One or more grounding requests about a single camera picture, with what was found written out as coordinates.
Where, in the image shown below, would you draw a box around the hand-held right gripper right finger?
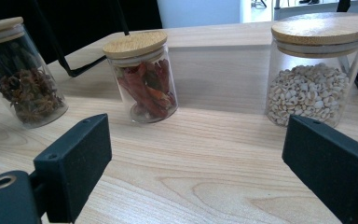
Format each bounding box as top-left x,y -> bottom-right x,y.
282,115 -> 358,224

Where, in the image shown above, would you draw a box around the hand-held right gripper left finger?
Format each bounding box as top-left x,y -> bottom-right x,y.
33,113 -> 113,223

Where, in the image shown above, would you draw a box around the glass jar of white grains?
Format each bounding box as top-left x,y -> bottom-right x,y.
264,12 -> 358,129

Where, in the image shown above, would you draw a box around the glass jar of star anise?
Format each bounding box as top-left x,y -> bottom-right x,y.
0,16 -> 69,130

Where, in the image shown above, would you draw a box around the glass jar of red chilies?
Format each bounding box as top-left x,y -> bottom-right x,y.
102,30 -> 180,124

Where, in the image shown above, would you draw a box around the white panel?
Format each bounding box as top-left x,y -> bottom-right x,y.
157,0 -> 241,30

